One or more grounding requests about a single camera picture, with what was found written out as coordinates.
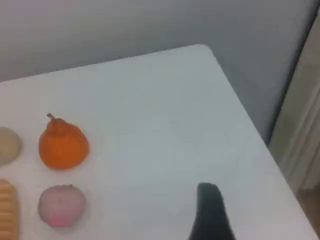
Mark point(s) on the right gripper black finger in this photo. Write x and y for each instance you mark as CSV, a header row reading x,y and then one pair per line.
x,y
211,217

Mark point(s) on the beige round toy fruit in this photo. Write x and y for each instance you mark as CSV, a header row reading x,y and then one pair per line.
x,y
8,147

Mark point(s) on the orange toy fruit with stem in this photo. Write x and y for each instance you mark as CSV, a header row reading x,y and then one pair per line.
x,y
62,150

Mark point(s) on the pink peach bun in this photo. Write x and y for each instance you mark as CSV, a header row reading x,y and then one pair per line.
x,y
62,205

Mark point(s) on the golden ridged horn bread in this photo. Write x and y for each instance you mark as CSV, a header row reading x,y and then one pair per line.
x,y
7,210

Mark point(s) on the beige ridged panel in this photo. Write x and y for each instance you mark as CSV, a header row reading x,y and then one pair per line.
x,y
300,125

